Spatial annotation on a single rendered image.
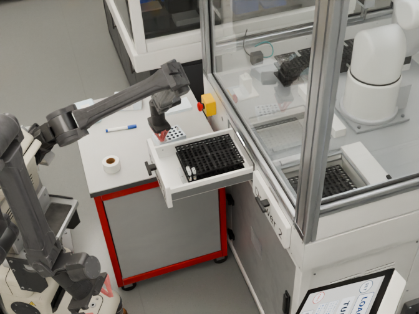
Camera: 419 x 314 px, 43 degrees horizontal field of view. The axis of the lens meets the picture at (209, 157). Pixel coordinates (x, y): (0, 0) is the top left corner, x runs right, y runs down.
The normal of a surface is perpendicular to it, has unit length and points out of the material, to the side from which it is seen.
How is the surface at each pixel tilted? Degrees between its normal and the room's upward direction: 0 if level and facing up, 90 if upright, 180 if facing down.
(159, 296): 1
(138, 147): 0
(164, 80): 48
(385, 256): 90
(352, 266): 90
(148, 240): 90
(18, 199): 90
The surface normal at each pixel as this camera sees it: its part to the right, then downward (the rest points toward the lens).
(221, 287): -0.04, -0.74
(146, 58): 0.32, 0.63
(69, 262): -0.41, -0.72
